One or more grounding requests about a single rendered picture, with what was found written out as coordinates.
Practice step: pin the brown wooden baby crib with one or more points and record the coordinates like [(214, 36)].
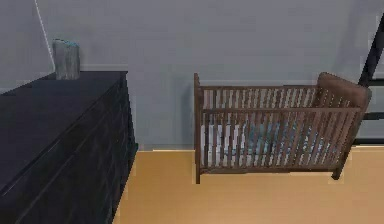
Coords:
[(276, 110)]

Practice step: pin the grey cylindrical container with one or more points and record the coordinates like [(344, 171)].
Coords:
[(66, 60)]

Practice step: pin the blue crib blanket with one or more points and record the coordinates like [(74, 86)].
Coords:
[(266, 136)]

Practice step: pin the black frame shelf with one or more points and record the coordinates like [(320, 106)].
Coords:
[(371, 63)]

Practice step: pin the white crib mattress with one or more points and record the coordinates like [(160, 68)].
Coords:
[(218, 146)]

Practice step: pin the black chest of drawers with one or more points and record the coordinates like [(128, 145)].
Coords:
[(56, 133)]

